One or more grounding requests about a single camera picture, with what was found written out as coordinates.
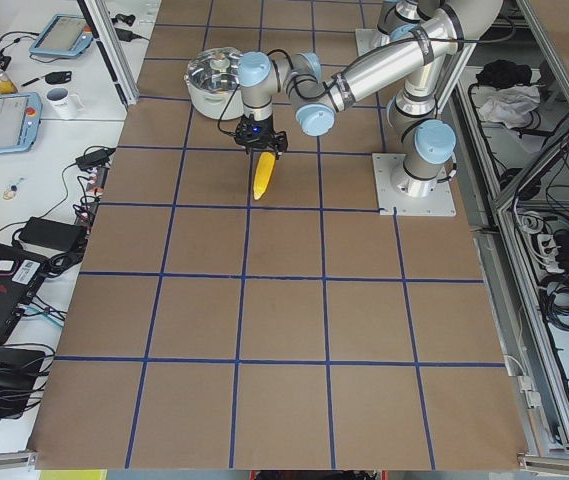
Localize glass pot lid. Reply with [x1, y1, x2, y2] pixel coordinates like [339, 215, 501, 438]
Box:
[184, 46, 242, 94]

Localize black power brick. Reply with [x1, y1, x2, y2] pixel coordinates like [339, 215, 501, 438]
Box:
[18, 217, 86, 252]

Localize yellow corn cob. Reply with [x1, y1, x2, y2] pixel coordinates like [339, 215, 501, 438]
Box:
[253, 151, 277, 200]

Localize black laptop charger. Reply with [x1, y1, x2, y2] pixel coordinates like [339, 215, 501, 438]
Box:
[75, 147, 116, 171]

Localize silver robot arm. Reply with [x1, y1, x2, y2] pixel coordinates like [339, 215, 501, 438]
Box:
[232, 1, 502, 199]

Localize blue teach pendant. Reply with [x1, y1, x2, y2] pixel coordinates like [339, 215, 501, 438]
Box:
[0, 93, 42, 154]
[29, 14, 93, 58]

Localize yellow drink can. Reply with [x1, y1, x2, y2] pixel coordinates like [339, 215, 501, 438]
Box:
[0, 69, 18, 95]

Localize black cloth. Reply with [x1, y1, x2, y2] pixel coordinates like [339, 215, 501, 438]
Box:
[476, 59, 532, 89]

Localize white crumpled cloth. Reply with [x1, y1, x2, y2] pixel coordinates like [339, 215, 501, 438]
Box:
[478, 86, 540, 129]

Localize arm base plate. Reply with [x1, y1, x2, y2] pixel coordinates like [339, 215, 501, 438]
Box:
[372, 153, 456, 217]
[355, 29, 389, 56]

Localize power strip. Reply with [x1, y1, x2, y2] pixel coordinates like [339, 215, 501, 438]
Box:
[73, 166, 110, 228]

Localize white mug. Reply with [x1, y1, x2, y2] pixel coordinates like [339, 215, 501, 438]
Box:
[46, 87, 84, 120]

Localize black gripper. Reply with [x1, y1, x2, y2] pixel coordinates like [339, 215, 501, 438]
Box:
[234, 115, 288, 159]

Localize pale green cooking pot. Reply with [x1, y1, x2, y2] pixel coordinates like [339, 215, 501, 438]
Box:
[186, 77, 243, 120]

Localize far blue teach pendant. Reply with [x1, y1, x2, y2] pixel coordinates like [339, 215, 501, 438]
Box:
[29, 14, 93, 58]

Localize near blue teach pendant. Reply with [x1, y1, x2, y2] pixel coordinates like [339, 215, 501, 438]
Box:
[0, 93, 42, 154]

